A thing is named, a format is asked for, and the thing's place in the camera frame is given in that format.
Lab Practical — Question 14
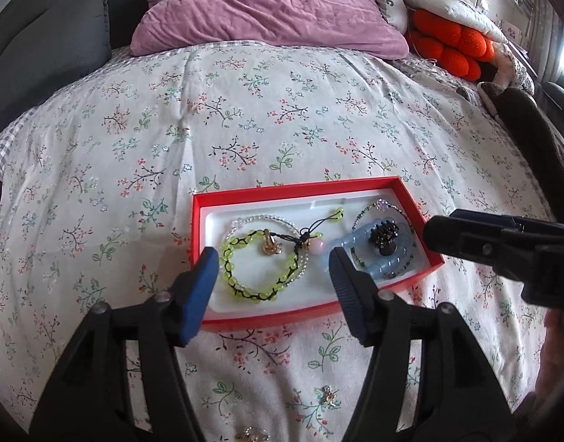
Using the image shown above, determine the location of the dark grey cushion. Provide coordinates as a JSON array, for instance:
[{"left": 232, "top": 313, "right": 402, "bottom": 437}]
[{"left": 0, "top": 0, "right": 114, "bottom": 134}]

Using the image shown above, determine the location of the white cushion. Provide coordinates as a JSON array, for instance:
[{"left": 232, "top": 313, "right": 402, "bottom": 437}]
[{"left": 399, "top": 0, "right": 508, "bottom": 44}]

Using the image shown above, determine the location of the thin dark beaded bracelet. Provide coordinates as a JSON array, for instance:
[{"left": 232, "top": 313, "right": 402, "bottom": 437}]
[{"left": 350, "top": 198, "right": 414, "bottom": 277}]

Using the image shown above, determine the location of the brown fleece blanket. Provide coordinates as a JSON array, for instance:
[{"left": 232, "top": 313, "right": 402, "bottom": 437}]
[{"left": 478, "top": 82, "right": 564, "bottom": 203}]

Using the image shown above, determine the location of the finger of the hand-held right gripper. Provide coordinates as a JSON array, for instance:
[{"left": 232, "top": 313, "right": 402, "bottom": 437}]
[
  {"left": 450, "top": 208, "right": 564, "bottom": 239},
  {"left": 422, "top": 215, "right": 541, "bottom": 278}
]

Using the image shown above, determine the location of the red cardboard box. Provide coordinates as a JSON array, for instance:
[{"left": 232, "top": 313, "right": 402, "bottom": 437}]
[{"left": 190, "top": 176, "right": 446, "bottom": 332}]

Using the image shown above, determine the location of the person's right hand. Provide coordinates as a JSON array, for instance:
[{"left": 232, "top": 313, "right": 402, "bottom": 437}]
[{"left": 540, "top": 308, "right": 564, "bottom": 399}]

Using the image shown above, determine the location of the pink pillow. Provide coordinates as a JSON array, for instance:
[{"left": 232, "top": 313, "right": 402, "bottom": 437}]
[{"left": 130, "top": 0, "right": 409, "bottom": 60}]

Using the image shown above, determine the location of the green beaded bracelet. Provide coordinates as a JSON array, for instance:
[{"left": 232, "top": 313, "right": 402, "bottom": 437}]
[{"left": 222, "top": 207, "right": 345, "bottom": 302}]

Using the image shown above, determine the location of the clear beaded bracelet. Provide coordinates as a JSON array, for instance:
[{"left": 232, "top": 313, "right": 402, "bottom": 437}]
[{"left": 220, "top": 214, "right": 310, "bottom": 281}]

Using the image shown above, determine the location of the light blue beaded bracelet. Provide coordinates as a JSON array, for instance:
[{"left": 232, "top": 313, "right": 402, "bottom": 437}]
[{"left": 340, "top": 214, "right": 416, "bottom": 279}]

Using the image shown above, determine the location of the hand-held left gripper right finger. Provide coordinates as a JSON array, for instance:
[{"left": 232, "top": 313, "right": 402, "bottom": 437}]
[{"left": 328, "top": 246, "right": 513, "bottom": 442}]

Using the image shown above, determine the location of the black hair claw clip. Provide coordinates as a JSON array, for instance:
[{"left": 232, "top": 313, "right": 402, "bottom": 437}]
[{"left": 369, "top": 222, "right": 400, "bottom": 256}]

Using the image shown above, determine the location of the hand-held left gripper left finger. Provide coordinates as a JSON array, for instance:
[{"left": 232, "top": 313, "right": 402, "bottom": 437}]
[{"left": 28, "top": 246, "right": 220, "bottom": 442}]

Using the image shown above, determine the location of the floral print blanket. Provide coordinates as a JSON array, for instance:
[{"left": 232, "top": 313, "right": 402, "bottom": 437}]
[{"left": 0, "top": 39, "right": 559, "bottom": 442}]

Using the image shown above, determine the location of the orange knotted cushion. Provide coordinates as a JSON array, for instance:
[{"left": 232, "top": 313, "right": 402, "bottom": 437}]
[{"left": 405, "top": 8, "right": 497, "bottom": 80}]

